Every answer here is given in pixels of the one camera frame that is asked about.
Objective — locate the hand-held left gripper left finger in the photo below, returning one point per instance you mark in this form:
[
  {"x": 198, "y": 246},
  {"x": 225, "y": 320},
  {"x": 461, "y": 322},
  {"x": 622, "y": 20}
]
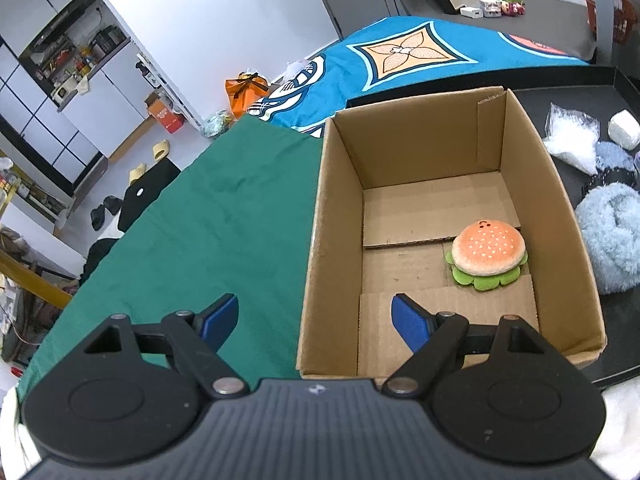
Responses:
[{"x": 220, "y": 317}]

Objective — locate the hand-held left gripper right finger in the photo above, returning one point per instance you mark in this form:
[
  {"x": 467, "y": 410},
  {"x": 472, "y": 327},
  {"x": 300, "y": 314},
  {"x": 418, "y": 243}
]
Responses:
[{"x": 407, "y": 322}]

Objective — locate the brown cardboard box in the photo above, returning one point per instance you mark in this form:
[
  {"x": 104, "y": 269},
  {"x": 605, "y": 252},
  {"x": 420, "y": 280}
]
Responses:
[{"x": 340, "y": 260}]

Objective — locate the hamburger plush toy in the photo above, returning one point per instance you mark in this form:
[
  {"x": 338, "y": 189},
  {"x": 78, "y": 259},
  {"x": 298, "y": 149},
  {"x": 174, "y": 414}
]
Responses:
[{"x": 487, "y": 252}]

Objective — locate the grey fluffy plush toy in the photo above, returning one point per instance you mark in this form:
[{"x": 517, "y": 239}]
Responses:
[{"x": 610, "y": 235}]

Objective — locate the black beaded scrunchie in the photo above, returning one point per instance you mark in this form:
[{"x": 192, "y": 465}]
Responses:
[{"x": 607, "y": 179}]

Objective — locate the clear plastic bag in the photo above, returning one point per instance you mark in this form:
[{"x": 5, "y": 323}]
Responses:
[{"x": 572, "y": 135}]

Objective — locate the blue denim doll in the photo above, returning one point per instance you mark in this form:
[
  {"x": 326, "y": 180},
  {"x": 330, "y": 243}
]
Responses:
[{"x": 615, "y": 156}]

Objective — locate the white soft block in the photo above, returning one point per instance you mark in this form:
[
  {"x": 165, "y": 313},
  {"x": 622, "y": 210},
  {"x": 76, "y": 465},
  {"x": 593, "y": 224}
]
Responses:
[{"x": 624, "y": 129}]

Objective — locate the green cloth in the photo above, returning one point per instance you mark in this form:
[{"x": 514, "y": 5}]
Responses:
[{"x": 225, "y": 210}]

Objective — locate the black clothes pile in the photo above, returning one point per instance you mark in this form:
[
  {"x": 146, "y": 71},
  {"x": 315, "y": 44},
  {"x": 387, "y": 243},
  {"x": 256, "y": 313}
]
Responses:
[{"x": 97, "y": 257}]

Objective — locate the black chair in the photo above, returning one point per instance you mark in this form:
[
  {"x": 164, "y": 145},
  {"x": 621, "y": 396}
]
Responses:
[{"x": 147, "y": 195}]

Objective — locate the yellow slipper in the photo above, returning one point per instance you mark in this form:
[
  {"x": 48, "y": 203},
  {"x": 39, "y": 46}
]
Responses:
[
  {"x": 161, "y": 150},
  {"x": 137, "y": 174}
]

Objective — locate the yellow wooden beam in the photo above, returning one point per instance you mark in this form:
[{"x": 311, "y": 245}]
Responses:
[{"x": 35, "y": 280}]

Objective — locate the floral bag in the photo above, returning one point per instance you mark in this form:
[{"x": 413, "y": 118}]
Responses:
[{"x": 217, "y": 124}]

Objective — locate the red cardboard box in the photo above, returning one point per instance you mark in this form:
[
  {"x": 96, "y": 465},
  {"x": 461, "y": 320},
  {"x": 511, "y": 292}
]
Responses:
[{"x": 167, "y": 115}]

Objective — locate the orange bag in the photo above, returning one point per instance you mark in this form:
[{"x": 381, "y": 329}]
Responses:
[{"x": 245, "y": 92}]

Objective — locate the white fluffy cloth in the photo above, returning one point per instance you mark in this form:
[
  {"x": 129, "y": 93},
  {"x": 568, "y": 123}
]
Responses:
[{"x": 620, "y": 425}]

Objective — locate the white rack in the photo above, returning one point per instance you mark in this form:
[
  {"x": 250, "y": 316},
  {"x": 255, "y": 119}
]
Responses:
[{"x": 165, "y": 85}]

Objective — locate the white kitchen cabinet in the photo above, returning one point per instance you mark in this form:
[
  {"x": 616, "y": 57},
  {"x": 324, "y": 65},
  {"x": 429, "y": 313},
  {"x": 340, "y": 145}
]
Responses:
[{"x": 75, "y": 110}]

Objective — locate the blue patterned blanket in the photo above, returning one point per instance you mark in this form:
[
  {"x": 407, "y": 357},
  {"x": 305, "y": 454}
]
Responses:
[{"x": 450, "y": 72}]

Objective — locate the white plastic bag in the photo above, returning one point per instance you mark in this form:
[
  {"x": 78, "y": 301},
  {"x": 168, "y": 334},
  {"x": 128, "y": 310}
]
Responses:
[{"x": 299, "y": 69}]

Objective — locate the white charger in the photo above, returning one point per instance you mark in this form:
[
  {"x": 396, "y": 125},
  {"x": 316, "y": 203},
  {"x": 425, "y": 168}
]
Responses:
[{"x": 471, "y": 11}]

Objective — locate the small figurines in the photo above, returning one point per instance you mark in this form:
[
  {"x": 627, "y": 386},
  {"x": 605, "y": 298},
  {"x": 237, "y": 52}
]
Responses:
[{"x": 505, "y": 8}]

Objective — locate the red basket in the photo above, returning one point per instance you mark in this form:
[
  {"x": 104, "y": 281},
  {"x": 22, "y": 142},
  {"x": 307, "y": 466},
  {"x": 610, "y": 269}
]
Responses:
[{"x": 612, "y": 15}]

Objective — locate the grey pole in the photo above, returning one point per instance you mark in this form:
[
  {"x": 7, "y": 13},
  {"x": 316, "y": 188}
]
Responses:
[{"x": 607, "y": 10}]

